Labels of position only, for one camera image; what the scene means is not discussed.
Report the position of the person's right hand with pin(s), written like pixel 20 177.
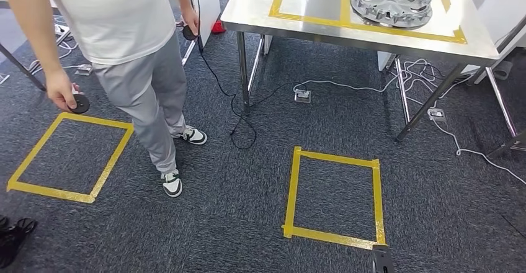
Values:
pixel 59 90

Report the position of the person's left hand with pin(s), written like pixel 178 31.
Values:
pixel 191 20

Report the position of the black disc with red button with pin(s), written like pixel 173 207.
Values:
pixel 81 104

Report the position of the grey plastic wheel hubcap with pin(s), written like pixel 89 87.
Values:
pixel 390 0

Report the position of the person's right forearm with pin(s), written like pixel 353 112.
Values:
pixel 37 37

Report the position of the stainless steel workbench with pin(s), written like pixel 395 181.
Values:
pixel 499 98
pixel 254 8

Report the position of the yellow tape on workbench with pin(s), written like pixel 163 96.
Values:
pixel 346 4

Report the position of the black robot body part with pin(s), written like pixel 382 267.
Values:
pixel 382 261

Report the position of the small red object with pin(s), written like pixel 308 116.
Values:
pixel 218 27

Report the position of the grey floor power socket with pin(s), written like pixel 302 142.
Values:
pixel 84 70
pixel 437 115
pixel 302 96

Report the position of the yellow floor tape square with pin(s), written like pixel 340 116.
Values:
pixel 98 121

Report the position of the white power strip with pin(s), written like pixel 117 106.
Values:
pixel 62 29

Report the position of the white table panel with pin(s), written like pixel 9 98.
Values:
pixel 505 4

